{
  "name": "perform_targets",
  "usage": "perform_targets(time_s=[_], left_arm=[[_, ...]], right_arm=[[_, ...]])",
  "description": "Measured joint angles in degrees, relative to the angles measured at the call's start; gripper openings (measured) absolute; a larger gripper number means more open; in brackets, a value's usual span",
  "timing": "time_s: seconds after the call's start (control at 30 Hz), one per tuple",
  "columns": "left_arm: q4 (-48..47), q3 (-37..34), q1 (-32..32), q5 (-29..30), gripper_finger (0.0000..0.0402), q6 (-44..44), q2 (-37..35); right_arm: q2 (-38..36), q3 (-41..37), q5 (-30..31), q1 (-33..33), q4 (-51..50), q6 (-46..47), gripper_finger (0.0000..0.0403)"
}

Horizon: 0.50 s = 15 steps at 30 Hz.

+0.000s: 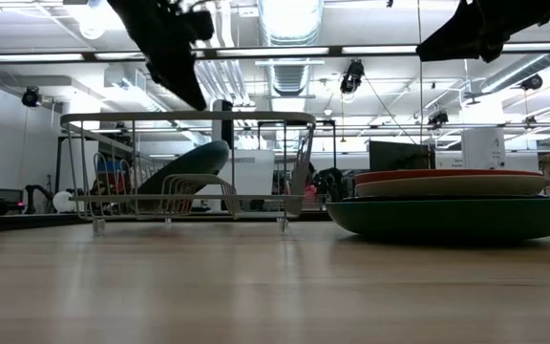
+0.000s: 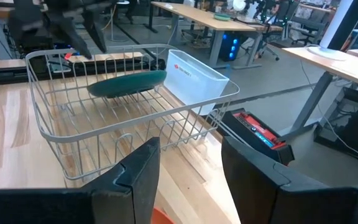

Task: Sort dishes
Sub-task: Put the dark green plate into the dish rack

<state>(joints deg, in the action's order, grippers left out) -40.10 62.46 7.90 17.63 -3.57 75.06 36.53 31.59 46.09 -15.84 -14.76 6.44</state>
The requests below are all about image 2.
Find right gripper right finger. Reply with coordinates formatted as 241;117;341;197
221;136;358;224

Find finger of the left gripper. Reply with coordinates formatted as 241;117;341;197
53;14;93;60
82;12;108;54

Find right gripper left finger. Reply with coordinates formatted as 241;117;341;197
0;136;161;224

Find orange plate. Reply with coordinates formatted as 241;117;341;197
150;207;175;224

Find small teal plate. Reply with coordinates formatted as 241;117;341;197
86;70;167;99

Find red black power station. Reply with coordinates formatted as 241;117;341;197
221;108;295;166

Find wooden office desk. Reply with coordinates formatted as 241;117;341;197
282;45;358;142
150;1;257;70

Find clear plastic utensil container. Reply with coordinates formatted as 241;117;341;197
163;49;230;116

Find green bowl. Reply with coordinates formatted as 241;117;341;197
213;12;232;22

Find computer tower blue lights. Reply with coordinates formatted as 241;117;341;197
219;30;242;62

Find black office chair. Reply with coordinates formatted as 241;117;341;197
256;12;323;62

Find white stand with base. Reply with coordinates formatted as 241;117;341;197
306;0;354;62

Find white wire dish rack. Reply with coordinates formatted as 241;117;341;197
25;43;241;181

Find black aluminium table frame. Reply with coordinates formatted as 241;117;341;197
0;57;167;87

